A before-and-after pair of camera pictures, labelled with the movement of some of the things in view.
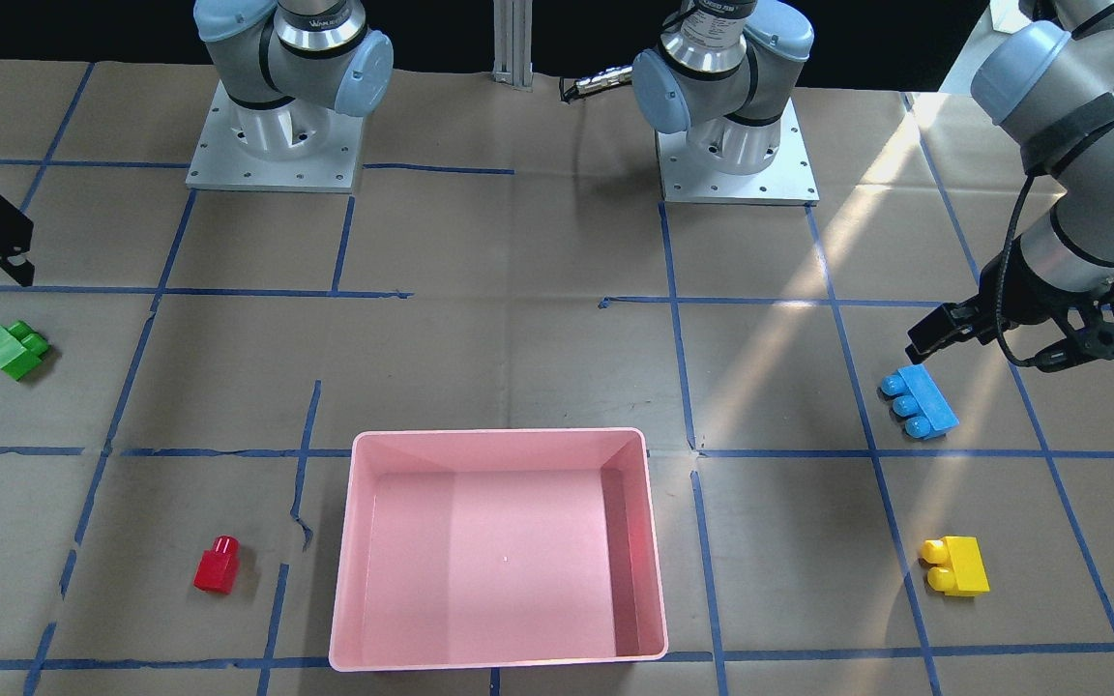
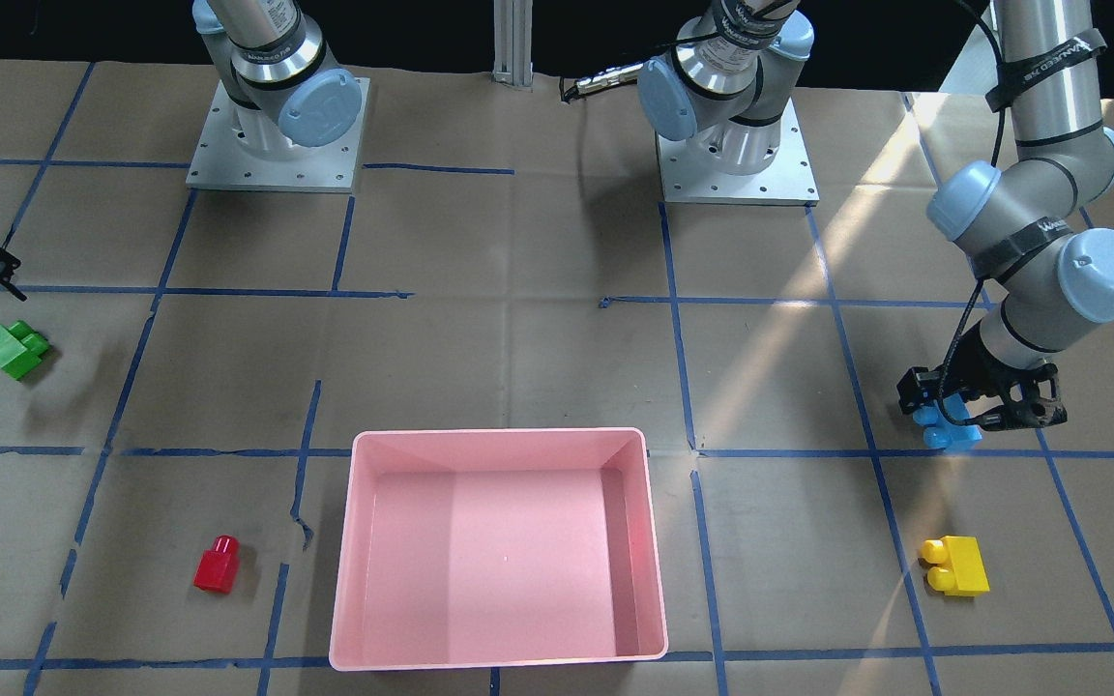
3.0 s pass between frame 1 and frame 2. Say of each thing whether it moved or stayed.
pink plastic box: stayed
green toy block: stayed
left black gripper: moved
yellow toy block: stayed
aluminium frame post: stayed
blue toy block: moved
